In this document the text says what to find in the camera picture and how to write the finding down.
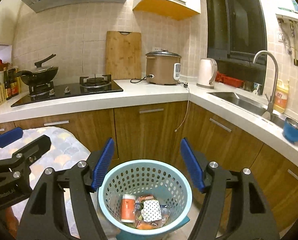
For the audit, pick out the bread slice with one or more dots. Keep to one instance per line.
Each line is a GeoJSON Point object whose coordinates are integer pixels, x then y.
{"type": "Point", "coordinates": [141, 225]}

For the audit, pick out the red tray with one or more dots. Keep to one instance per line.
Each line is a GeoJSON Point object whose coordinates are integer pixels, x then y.
{"type": "Point", "coordinates": [222, 78]}

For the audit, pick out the white electric kettle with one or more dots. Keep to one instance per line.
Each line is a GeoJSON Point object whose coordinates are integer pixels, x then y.
{"type": "Point", "coordinates": [207, 73]}

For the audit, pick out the orange paper cup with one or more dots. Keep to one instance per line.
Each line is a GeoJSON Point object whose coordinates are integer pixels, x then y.
{"type": "Point", "coordinates": [127, 208]}

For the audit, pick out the sauce bottles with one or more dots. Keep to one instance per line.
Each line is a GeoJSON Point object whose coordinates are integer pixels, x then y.
{"type": "Point", "coordinates": [11, 87]}

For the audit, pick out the person's left hand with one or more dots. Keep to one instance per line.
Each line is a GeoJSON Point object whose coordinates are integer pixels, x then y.
{"type": "Point", "coordinates": [10, 221]}

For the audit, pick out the patterned tablecloth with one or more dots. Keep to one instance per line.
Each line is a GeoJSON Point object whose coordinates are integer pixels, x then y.
{"type": "Point", "coordinates": [65, 151]}

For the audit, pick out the polka dot paper wrapper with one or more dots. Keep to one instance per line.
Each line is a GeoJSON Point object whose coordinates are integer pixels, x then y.
{"type": "Point", "coordinates": [151, 211]}

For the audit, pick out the dark window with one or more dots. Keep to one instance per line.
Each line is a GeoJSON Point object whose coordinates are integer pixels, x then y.
{"type": "Point", "coordinates": [236, 32]}

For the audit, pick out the black gas stove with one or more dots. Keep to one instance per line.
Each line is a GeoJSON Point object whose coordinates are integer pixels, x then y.
{"type": "Point", "coordinates": [87, 85]}

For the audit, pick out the wooden base cabinets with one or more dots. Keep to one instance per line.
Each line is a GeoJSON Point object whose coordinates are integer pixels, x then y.
{"type": "Point", "coordinates": [228, 135]}

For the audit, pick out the steel sink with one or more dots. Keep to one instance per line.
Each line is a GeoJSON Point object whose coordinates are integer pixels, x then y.
{"type": "Point", "coordinates": [252, 106]}

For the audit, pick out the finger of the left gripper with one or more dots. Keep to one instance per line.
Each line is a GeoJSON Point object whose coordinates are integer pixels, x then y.
{"type": "Point", "coordinates": [10, 137]}

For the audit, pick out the blue bowl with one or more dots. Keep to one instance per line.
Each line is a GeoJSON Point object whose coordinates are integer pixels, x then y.
{"type": "Point", "coordinates": [290, 130]}

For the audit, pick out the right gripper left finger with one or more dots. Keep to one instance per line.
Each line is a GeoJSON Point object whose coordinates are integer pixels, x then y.
{"type": "Point", "coordinates": [44, 216]}

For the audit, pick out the yellow detergent bottle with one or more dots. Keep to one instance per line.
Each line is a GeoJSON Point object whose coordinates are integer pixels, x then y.
{"type": "Point", "coordinates": [281, 96]}

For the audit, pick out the light blue trash basket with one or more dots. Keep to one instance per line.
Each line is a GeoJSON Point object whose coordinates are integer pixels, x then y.
{"type": "Point", "coordinates": [141, 178]}

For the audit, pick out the black wok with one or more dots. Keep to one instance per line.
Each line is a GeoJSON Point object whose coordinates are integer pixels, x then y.
{"type": "Point", "coordinates": [40, 75]}

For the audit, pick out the wooden cutting board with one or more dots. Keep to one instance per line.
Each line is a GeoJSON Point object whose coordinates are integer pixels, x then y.
{"type": "Point", "coordinates": [123, 55]}

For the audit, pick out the brown rice cooker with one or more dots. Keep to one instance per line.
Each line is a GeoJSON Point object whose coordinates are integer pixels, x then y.
{"type": "Point", "coordinates": [163, 67]}

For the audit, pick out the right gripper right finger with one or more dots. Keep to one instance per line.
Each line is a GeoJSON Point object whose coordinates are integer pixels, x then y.
{"type": "Point", "coordinates": [250, 216]}

